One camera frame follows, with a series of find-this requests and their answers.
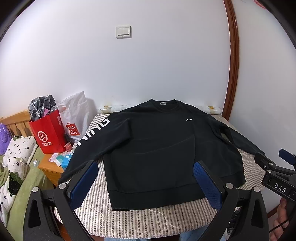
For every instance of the person's right hand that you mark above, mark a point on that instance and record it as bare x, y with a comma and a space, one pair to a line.
281, 217

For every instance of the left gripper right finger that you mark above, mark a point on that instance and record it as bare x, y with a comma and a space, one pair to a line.
241, 211

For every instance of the wooden nightstand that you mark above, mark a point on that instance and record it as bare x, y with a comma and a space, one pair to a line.
50, 169

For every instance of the purple plush item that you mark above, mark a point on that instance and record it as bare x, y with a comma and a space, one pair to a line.
5, 138

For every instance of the white Miniso plastic bag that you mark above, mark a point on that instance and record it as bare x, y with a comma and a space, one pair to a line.
76, 115

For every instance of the white wall light switch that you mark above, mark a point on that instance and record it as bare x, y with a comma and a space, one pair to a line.
123, 32

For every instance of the brown wooden door frame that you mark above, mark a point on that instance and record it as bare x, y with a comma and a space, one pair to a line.
234, 59

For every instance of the teal white small box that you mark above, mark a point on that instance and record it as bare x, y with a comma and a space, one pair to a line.
63, 161

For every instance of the wooden headboard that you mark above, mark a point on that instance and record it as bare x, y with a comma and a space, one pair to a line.
18, 124

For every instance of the grey plaid clothing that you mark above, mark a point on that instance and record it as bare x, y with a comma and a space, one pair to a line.
41, 106

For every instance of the white black floral blanket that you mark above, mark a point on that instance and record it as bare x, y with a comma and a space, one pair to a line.
16, 160

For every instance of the pink white small packet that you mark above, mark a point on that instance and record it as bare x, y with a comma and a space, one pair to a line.
53, 157

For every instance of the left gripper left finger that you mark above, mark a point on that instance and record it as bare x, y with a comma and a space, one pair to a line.
40, 223

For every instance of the green bed sheet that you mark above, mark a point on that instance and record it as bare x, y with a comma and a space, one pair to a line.
34, 177

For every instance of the pink tape roll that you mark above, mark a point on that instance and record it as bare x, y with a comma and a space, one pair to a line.
68, 147

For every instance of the red paper shopping bag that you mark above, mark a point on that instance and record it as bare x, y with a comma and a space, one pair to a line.
49, 133

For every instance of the black sweatshirt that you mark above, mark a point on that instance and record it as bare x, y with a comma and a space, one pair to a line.
149, 152

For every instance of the striped quilted mattress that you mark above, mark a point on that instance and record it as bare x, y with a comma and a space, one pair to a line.
101, 220

